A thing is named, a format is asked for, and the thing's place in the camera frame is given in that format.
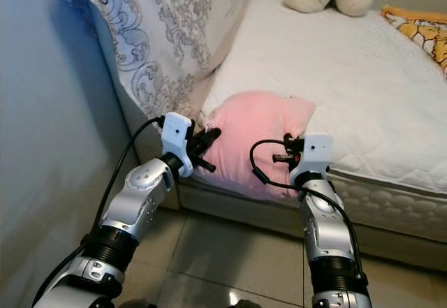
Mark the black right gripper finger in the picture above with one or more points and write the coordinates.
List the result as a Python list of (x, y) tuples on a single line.
[(289, 140)]

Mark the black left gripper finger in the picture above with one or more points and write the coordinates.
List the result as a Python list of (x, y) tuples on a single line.
[(204, 165), (209, 137)]

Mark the pink pillow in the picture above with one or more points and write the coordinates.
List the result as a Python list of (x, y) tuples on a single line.
[(251, 130)]

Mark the yellow egg cartoon blanket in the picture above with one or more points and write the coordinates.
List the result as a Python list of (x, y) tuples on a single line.
[(426, 35)]

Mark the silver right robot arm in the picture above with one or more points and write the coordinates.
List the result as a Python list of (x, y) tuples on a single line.
[(325, 231)]

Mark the grey floral patterned pillow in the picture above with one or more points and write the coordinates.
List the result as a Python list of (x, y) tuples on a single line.
[(154, 35)]

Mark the grey left robot foot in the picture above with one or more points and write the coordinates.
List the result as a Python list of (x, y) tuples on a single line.
[(140, 304)]

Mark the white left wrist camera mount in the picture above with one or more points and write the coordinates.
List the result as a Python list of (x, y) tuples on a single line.
[(177, 133)]

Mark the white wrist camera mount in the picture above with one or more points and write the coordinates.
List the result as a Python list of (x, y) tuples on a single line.
[(177, 133), (318, 153)]

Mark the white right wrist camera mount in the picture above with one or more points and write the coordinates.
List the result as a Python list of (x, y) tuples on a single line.
[(318, 153)]

